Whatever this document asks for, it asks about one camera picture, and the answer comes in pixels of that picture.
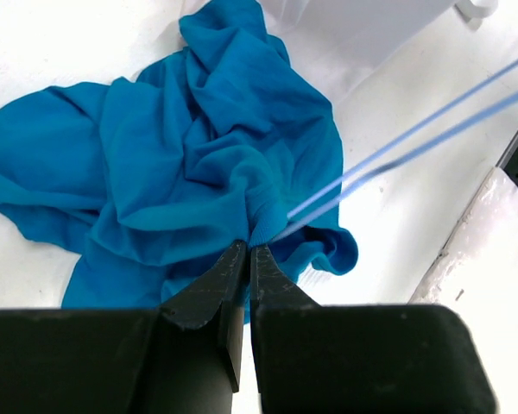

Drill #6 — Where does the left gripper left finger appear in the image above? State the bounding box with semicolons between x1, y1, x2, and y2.
0;241;247;413

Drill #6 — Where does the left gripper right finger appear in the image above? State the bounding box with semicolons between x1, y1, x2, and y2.
250;246;497;413

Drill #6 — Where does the blue t shirt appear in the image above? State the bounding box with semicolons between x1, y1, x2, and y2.
0;1;358;309

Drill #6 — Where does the light blue wire hanger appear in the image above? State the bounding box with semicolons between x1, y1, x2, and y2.
269;47;518;242

